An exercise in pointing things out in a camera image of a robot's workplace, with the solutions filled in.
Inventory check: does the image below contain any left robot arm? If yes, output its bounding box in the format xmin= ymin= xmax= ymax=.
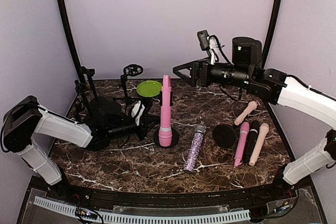
xmin=1 ymin=95 xmax=160 ymax=201

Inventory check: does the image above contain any pink microphone front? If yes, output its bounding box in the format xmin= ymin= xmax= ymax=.
xmin=159 ymin=75 xmax=173 ymax=147

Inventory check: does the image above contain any black round-base mic stand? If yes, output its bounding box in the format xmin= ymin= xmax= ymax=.
xmin=80 ymin=67 xmax=108 ymax=110

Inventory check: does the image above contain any purple glitter microphone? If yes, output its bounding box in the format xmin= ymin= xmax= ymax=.
xmin=184 ymin=124 xmax=206 ymax=172

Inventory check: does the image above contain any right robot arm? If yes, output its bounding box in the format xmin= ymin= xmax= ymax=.
xmin=173 ymin=35 xmax=335 ymax=200

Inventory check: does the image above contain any left black frame post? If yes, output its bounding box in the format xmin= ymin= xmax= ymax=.
xmin=57 ymin=0 xmax=85 ymax=83

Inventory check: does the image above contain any black tripod mic stand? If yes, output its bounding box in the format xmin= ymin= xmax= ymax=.
xmin=112 ymin=63 xmax=144 ymax=106

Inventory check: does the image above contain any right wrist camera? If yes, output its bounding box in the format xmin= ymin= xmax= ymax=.
xmin=196 ymin=30 xmax=226 ymax=65

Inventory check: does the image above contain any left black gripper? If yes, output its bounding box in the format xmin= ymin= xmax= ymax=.
xmin=107 ymin=115 xmax=161 ymax=141

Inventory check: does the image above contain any green plate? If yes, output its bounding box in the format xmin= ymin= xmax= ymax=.
xmin=136 ymin=80 xmax=162 ymax=98

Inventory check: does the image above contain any right black frame post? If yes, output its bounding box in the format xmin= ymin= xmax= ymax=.
xmin=262 ymin=0 xmax=281 ymax=67

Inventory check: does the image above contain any black microphone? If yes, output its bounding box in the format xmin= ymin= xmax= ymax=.
xmin=242 ymin=120 xmax=260 ymax=164

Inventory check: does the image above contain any black frame post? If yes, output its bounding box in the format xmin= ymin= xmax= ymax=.
xmin=57 ymin=0 xmax=85 ymax=83
xmin=262 ymin=0 xmax=281 ymax=67

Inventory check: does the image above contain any pink microphone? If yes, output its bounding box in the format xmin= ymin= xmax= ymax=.
xmin=159 ymin=75 xmax=173 ymax=147
xmin=234 ymin=122 xmax=250 ymax=168

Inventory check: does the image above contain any white cable duct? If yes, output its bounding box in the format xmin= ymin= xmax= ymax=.
xmin=33 ymin=196 xmax=251 ymax=223

